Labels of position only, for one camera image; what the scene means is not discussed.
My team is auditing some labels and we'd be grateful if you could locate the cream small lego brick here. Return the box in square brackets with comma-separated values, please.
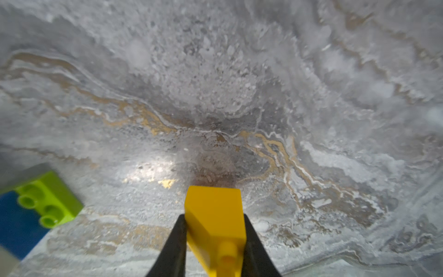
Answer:
[0, 247, 20, 277]

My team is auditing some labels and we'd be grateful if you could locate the yellow lego brick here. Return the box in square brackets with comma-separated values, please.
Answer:
[184, 186, 246, 277]

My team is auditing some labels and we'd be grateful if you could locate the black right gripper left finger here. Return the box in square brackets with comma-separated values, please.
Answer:
[146, 214, 187, 277]

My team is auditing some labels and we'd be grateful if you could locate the lime long lego brick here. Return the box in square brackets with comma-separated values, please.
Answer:
[1, 170, 84, 229]

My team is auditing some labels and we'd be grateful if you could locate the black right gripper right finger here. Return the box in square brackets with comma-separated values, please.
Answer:
[241, 214, 281, 277]

